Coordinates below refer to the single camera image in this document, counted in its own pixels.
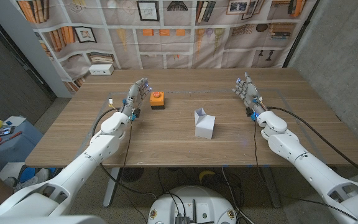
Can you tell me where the blue floor item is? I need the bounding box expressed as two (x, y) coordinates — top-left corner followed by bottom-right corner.
(20, 167), (55, 184)

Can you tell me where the white paper sheet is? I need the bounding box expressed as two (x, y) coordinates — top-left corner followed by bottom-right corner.
(4, 116), (27, 127)

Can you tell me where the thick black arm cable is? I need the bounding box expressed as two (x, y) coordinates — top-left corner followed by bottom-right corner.
(267, 106), (358, 184)
(91, 107), (158, 200)

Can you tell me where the blue side table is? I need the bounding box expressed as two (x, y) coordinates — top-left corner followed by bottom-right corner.
(0, 116), (45, 170)

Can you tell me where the red pen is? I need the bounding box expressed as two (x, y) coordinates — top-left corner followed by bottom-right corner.
(0, 131), (23, 152)

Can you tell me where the yellow banana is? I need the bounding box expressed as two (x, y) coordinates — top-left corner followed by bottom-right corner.
(198, 170), (216, 184)

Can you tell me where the white table leg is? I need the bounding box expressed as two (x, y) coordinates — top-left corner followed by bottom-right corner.
(261, 167), (282, 208)
(103, 167), (121, 208)

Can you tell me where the black backdrop stand pole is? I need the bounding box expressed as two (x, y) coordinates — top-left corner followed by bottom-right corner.
(283, 0), (321, 68)

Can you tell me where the black floor fan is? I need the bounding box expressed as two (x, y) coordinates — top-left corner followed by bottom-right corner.
(119, 167), (145, 183)

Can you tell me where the white power strip box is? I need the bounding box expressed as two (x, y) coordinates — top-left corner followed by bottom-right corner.
(88, 63), (115, 76)

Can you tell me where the white sneaker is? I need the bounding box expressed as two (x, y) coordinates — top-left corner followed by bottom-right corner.
(3, 167), (50, 192)

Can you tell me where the orange block with red button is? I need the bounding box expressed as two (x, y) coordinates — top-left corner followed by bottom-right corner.
(149, 91), (165, 110)

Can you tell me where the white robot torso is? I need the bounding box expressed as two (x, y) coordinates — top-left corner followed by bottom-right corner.
(147, 185), (238, 224)

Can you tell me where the smartphone with colourful screen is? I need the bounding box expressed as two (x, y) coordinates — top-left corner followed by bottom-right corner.
(0, 126), (16, 140)

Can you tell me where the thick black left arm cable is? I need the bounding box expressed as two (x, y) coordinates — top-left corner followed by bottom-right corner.
(91, 107), (158, 200)

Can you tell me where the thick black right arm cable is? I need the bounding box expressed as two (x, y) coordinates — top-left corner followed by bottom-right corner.
(267, 106), (358, 184)

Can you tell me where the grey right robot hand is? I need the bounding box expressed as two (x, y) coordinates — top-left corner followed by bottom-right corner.
(232, 72), (269, 121)

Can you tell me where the printed bookshelf backdrop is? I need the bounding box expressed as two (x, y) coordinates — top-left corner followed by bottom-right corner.
(16, 0), (318, 94)

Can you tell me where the white milk carton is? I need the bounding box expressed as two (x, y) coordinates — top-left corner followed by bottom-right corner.
(194, 107), (216, 140)

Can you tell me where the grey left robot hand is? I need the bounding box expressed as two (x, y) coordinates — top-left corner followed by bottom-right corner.
(119, 77), (152, 121)

